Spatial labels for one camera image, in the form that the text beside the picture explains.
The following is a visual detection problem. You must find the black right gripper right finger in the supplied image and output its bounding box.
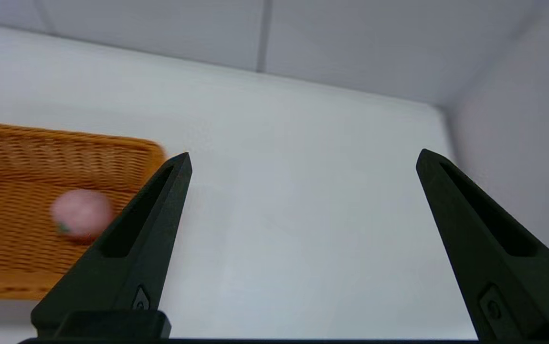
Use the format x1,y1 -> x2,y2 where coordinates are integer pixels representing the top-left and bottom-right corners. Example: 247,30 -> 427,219
416,149 -> 549,341

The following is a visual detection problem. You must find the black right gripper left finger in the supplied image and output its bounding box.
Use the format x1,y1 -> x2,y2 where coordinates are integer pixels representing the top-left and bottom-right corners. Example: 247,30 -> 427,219
31,153 -> 192,331

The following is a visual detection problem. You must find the pink toy peach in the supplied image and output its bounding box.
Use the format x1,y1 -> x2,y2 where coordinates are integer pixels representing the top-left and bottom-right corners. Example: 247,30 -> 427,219
51,189 -> 114,239

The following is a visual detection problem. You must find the orange woven wicker basket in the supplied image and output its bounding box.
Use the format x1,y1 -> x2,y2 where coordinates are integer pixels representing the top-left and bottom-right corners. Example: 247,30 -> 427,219
0,121 -> 167,301

